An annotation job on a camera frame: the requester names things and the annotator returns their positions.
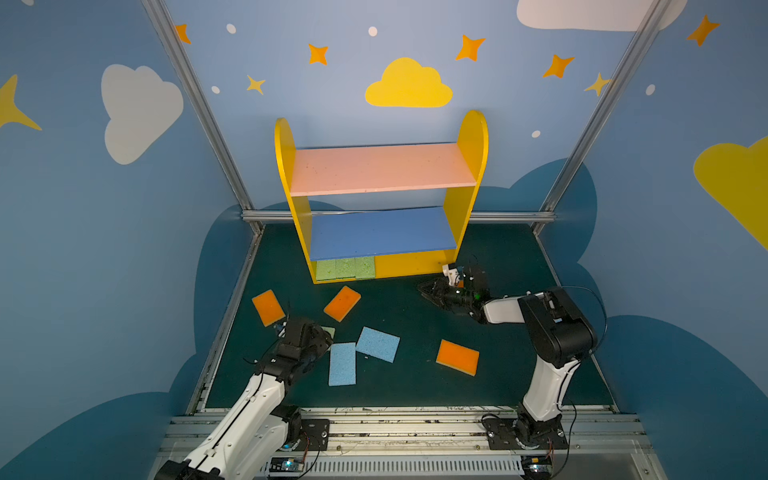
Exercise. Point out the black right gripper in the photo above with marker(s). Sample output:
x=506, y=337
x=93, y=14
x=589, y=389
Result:
x=455, y=294

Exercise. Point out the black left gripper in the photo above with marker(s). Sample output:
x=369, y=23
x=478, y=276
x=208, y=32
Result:
x=313, y=335

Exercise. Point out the blue sponge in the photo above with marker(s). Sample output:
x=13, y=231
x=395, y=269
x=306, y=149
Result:
x=342, y=367
x=378, y=344

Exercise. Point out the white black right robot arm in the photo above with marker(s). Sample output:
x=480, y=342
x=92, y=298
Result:
x=561, y=335

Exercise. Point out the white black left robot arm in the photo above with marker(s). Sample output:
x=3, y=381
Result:
x=260, y=422

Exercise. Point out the yellow wooden shelf unit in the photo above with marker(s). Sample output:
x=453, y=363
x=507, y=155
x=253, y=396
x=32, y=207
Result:
x=401, y=247

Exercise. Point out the orange sponge far left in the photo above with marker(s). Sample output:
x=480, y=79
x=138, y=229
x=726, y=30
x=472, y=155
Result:
x=268, y=308

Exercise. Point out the orange sponge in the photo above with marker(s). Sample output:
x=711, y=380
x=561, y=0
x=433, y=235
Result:
x=458, y=357
x=268, y=308
x=340, y=306

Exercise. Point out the orange sponge left of centre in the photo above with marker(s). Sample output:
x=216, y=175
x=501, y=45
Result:
x=340, y=306

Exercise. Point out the orange sponge front centre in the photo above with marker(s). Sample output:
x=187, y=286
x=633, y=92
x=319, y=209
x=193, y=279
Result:
x=458, y=357

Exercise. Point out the left green circuit board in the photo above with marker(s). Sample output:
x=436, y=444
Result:
x=286, y=465

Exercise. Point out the green circuit board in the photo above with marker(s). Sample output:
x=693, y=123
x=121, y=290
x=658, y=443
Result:
x=536, y=468
x=286, y=465

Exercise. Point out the right green circuit board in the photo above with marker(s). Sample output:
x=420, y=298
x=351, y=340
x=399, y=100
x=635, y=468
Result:
x=536, y=468

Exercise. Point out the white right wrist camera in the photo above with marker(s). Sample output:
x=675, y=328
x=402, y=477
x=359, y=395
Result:
x=453, y=274

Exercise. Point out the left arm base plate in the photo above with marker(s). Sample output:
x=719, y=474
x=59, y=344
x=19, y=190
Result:
x=307, y=434

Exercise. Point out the aluminium frame post right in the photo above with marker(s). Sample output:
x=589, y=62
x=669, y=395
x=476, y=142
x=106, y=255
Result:
x=641, y=42

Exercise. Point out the aluminium frame post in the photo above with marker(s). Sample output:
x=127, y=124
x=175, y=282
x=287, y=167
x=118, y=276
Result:
x=641, y=42
x=162, y=23

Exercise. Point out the aluminium frame crossbar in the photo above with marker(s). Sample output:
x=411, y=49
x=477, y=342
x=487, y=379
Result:
x=272, y=216

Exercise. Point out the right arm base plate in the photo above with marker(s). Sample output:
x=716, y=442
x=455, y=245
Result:
x=524, y=433

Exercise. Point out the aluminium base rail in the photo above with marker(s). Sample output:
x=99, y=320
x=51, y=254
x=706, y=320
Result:
x=450, y=443

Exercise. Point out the aluminium frame post left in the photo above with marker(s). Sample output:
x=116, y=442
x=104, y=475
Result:
x=162, y=23

